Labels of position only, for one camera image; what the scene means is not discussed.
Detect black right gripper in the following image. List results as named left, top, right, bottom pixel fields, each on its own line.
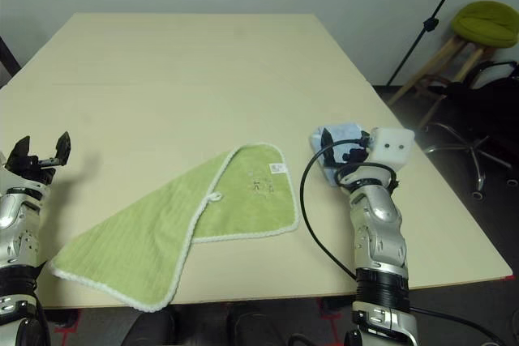
left=320, top=128, right=372, bottom=167

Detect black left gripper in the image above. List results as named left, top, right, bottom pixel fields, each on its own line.
left=3, top=130, right=72, bottom=190

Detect green towel white trim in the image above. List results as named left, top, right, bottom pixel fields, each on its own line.
left=48, top=142, right=300, bottom=314

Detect folded blue towel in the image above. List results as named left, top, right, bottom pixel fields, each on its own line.
left=310, top=122, right=366, bottom=189

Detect beige side table black legs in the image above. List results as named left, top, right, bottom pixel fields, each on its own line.
left=0, top=36, right=22, bottom=88

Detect black stand pole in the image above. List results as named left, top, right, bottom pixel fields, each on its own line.
left=387, top=0, right=474, bottom=87

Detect black office chair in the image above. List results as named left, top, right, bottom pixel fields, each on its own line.
left=421, top=60, right=519, bottom=201

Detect wooden stool green cushion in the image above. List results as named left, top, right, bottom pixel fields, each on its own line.
left=387, top=0, right=519, bottom=128

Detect black right robot foot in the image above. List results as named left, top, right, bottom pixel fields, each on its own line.
left=225, top=301, right=285, bottom=346

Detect black robot foot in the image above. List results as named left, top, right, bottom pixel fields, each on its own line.
left=225, top=301, right=285, bottom=346
left=121, top=305, right=176, bottom=346

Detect black left robot foot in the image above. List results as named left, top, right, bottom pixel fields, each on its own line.
left=121, top=305, right=176, bottom=346

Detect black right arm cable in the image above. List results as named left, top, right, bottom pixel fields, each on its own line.
left=290, top=135, right=508, bottom=346

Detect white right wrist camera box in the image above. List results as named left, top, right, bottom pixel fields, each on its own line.
left=367, top=126, right=416, bottom=171

